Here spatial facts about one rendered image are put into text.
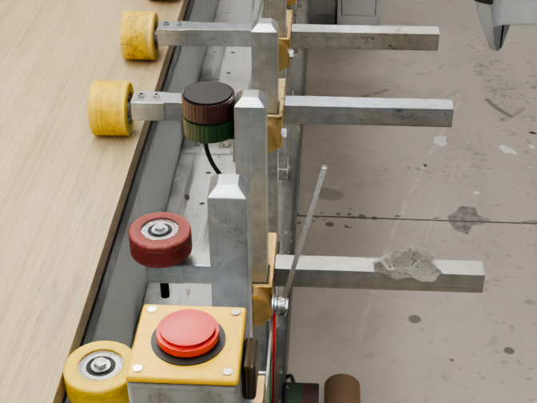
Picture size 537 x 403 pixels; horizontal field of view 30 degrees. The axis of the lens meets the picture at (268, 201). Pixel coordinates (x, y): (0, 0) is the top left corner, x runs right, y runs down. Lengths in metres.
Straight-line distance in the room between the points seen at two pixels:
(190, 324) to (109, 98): 0.84
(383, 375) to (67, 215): 1.22
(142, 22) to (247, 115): 0.59
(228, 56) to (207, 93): 1.23
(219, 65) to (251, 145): 1.19
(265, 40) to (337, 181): 1.71
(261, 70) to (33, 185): 0.35
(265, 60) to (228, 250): 0.50
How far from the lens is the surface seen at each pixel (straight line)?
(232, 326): 0.66
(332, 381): 2.26
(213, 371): 0.63
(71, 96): 1.62
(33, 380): 1.11
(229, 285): 0.93
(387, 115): 1.45
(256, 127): 1.12
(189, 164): 1.95
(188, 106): 1.11
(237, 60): 2.34
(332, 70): 3.67
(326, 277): 1.29
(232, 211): 0.88
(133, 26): 1.68
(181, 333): 0.64
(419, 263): 1.28
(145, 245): 1.26
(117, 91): 1.46
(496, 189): 3.06
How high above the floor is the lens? 1.66
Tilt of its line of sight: 34 degrees down
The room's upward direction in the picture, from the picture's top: straight up
